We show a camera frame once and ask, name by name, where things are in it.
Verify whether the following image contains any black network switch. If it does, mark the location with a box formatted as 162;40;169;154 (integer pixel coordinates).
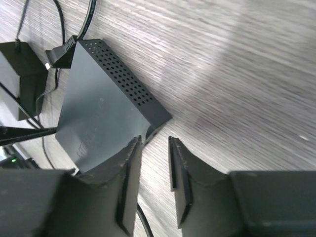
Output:
55;39;172;173

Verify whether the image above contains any thin black adapter cord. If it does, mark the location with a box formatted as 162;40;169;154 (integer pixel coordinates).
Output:
0;0;104;171

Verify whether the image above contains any black ethernet cable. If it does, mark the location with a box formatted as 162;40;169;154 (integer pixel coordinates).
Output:
136;203;155;237

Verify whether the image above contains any black power adapter brick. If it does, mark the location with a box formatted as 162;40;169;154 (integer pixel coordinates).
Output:
0;41;48;117

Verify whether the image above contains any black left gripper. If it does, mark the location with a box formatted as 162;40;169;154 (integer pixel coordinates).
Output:
0;126;57;169

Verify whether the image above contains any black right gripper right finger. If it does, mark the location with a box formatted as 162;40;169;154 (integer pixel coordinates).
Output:
168;137;316;237

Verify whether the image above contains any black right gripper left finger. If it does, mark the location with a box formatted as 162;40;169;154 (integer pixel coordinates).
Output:
0;137;142;237

